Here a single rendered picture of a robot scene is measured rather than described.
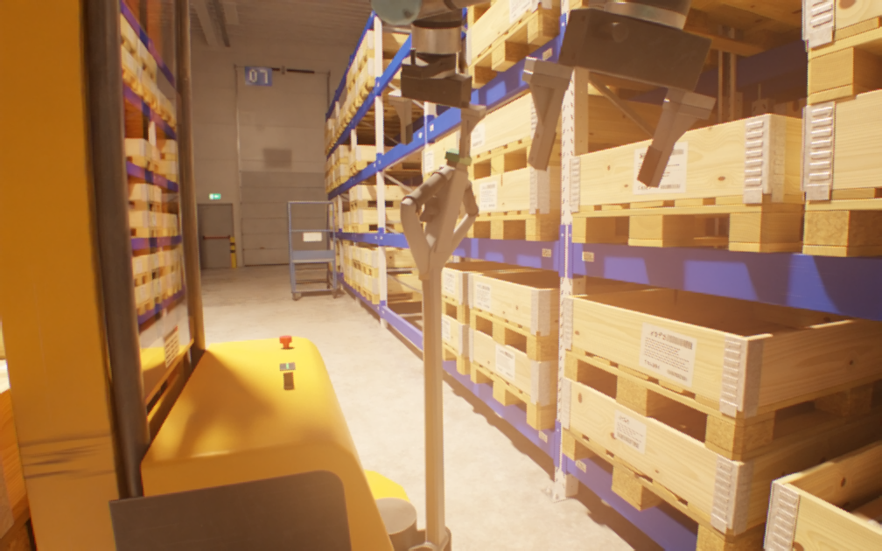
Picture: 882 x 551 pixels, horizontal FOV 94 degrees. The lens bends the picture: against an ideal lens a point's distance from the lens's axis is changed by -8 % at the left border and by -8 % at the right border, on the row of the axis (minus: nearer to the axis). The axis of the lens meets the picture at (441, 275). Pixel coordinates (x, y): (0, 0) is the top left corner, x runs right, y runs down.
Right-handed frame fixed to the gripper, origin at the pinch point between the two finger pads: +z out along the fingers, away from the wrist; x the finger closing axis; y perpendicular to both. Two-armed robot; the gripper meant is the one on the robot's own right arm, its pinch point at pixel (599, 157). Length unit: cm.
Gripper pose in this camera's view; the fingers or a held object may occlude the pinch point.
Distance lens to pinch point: 51.5
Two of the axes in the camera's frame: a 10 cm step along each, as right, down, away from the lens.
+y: 1.2, 4.9, -8.6
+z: -1.7, 8.7, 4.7
